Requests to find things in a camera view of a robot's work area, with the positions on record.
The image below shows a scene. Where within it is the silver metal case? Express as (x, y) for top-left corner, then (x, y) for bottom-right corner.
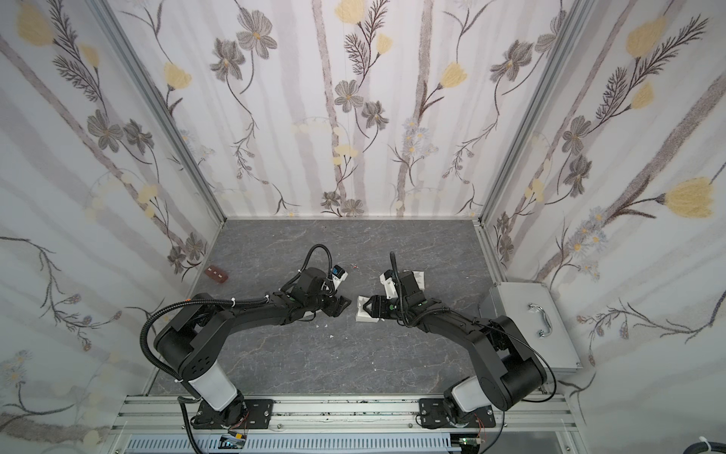
(488, 282), (582, 376)

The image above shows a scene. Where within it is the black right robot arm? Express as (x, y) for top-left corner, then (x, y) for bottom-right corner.
(361, 271), (548, 414)

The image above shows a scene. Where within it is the small brown red box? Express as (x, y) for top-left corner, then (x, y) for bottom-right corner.
(204, 265), (229, 284)

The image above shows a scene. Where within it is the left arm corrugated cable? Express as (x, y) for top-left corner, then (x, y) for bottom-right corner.
(140, 297), (273, 378)

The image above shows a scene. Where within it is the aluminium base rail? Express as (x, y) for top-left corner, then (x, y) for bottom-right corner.
(110, 393), (585, 454)

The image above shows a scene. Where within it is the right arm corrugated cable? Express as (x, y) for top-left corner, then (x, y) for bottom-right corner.
(388, 250), (406, 325)

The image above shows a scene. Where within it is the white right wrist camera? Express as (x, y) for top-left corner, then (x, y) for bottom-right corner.
(379, 270), (398, 300)

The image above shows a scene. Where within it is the white jewelry box lid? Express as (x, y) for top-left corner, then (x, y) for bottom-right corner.
(355, 300), (379, 323)

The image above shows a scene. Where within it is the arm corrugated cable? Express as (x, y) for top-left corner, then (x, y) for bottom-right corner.
(140, 297), (273, 378)
(388, 250), (406, 325)

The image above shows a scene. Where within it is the white jewelry box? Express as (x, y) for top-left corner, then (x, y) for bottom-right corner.
(412, 272), (425, 291)

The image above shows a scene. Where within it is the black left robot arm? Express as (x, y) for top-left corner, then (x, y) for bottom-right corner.
(140, 265), (351, 414)

